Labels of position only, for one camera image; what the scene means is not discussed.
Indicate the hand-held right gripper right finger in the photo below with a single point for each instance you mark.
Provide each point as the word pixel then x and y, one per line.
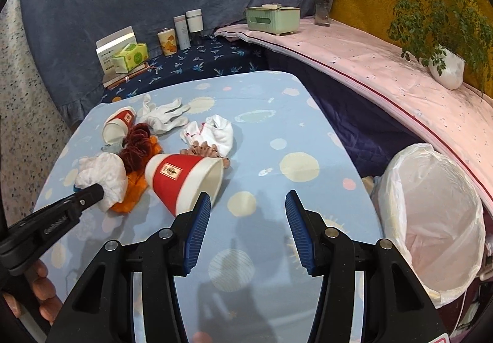
pixel 298 227

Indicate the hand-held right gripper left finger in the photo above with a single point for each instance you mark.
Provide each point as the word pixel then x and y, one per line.
pixel 198 227

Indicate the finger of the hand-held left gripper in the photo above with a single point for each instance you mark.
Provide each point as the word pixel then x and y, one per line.
pixel 69 208

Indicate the white tissue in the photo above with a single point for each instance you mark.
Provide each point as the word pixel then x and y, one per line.
pixel 106 177

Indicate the large red paper cup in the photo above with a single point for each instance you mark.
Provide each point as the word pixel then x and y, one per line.
pixel 181 181

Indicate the white knit glove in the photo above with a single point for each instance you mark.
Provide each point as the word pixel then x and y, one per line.
pixel 163 118

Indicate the trash bin with white bag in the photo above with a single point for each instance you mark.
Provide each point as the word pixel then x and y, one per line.
pixel 443 220

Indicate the person's left hand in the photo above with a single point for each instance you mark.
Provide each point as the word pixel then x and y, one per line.
pixel 44 287

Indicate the orange cloth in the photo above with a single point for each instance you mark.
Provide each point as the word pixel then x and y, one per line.
pixel 129 195

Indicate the brown fuzzy scrunchie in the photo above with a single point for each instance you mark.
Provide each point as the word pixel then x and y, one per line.
pixel 134 143

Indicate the white sock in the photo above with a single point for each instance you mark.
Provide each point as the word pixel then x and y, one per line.
pixel 221 133

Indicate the small red paper cup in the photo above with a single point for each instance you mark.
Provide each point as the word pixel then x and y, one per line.
pixel 119 123

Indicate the light blue dotted tablecloth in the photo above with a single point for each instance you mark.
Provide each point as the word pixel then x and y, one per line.
pixel 269 116

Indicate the wooden tray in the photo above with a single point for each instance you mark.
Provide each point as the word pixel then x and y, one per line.
pixel 115 80

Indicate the white cardboard box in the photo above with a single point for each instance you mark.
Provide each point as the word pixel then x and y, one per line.
pixel 108 54

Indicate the green tissue pack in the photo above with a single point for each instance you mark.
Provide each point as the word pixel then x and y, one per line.
pixel 131 57

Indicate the navy patterned cloth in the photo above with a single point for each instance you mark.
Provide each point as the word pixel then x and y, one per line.
pixel 200 58

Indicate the pink bed sheet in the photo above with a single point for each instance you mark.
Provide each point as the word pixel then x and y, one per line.
pixel 385 62

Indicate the printed yellow can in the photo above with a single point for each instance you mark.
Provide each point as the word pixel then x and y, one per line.
pixel 168 42

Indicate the grey tube bottle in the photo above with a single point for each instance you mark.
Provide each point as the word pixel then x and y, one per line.
pixel 181 33

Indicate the white lidded jar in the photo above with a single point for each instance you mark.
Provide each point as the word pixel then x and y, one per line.
pixel 194 21

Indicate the green tissue box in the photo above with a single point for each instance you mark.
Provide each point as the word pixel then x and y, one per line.
pixel 273 19

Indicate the green plant in white pot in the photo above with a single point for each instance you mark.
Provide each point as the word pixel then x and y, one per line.
pixel 448 66

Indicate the yellow hanging cloth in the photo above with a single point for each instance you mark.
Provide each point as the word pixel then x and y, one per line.
pixel 366 12

